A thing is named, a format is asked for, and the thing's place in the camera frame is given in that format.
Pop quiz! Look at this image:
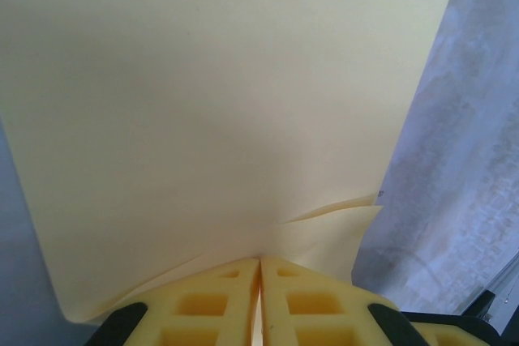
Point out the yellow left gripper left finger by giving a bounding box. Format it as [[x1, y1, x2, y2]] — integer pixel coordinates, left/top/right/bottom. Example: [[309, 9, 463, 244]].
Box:
[[91, 256, 260, 346]]

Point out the pale yellow paper sheet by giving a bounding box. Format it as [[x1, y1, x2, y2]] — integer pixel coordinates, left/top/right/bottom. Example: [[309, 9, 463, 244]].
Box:
[[0, 0, 465, 325]]

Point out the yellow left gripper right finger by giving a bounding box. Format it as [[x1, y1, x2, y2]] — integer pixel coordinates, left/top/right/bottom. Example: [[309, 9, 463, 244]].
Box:
[[259, 255, 427, 346]]

